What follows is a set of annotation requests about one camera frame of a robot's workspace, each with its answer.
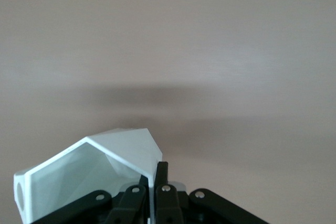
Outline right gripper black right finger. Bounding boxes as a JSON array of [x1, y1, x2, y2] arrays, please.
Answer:
[[154, 161, 270, 224]]

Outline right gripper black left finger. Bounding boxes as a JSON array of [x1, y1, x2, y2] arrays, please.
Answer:
[[34, 174, 149, 224]]

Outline white faceted cup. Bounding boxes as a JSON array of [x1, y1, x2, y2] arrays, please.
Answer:
[[13, 127, 163, 224]]

